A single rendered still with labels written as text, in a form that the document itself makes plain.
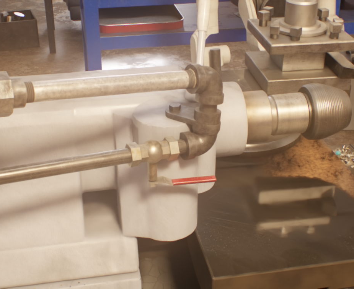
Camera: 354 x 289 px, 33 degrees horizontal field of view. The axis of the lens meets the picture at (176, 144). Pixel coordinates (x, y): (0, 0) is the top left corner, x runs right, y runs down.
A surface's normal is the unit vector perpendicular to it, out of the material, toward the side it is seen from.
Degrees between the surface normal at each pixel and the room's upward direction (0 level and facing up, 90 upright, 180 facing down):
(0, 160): 76
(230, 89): 14
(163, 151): 67
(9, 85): 56
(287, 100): 25
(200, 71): 45
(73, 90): 81
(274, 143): 50
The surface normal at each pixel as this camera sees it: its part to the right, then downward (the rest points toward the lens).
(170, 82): 0.51, 0.26
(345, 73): -0.52, 0.51
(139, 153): 0.40, -0.07
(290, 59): 0.15, 0.47
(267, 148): 0.19, -0.48
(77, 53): 0.00, -0.88
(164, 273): 0.11, -0.73
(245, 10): -0.95, 0.14
